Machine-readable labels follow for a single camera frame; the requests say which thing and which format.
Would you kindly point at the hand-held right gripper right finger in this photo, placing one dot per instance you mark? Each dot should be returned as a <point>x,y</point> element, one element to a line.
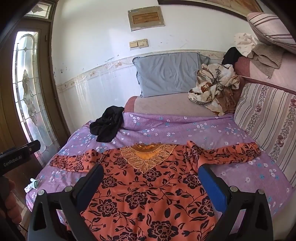
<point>212,185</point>

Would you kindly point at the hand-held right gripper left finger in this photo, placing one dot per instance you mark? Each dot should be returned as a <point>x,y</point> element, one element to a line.
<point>89,185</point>

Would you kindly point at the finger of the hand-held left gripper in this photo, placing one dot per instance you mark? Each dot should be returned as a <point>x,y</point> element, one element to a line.
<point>33,146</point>

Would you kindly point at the orange black floral shirt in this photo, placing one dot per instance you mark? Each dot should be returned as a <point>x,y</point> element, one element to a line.
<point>148,185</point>

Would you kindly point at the person's left hand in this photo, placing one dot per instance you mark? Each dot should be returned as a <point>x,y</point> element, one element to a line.
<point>9,197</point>

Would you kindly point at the small white green object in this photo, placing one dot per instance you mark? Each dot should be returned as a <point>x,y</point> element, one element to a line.
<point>31,185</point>

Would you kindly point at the wooden stained glass door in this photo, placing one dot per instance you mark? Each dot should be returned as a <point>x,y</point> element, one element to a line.
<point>30,92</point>

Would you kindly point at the purple floral bedsheet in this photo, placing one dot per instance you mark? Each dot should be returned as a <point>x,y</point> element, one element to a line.
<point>185,132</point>

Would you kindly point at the black garment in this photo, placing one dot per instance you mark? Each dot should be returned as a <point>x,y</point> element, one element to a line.
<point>107,125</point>

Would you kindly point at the striped floral cushion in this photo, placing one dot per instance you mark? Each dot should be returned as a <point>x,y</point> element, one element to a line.
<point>266,120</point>

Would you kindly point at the cream brown floral cloth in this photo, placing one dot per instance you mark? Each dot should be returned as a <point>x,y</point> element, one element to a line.
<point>212,92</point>

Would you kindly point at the grey pillow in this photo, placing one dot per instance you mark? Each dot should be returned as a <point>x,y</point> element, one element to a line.
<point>166,74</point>

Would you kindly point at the pink folded mattress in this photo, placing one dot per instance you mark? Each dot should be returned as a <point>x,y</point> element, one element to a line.
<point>254,71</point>

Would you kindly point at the black cloth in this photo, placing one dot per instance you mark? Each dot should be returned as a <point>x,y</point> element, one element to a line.
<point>231,56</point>

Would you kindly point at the stained glass transom window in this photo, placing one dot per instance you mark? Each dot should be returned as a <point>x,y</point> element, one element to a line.
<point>39,10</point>

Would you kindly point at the brown towel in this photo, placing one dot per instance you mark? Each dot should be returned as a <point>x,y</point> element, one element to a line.
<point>268,58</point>

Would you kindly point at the white floral cloth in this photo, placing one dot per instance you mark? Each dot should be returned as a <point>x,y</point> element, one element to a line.
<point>245,42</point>

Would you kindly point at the pink striped pillow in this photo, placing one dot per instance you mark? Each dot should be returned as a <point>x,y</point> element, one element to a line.
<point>272,27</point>

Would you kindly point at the beige wall switch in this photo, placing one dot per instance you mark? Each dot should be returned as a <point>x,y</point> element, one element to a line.
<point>138,44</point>

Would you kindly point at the framed wall plaque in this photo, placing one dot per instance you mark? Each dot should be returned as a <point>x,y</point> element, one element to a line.
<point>146,18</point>

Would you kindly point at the large wall picture frame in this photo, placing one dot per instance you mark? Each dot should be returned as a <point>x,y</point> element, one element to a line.
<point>208,5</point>

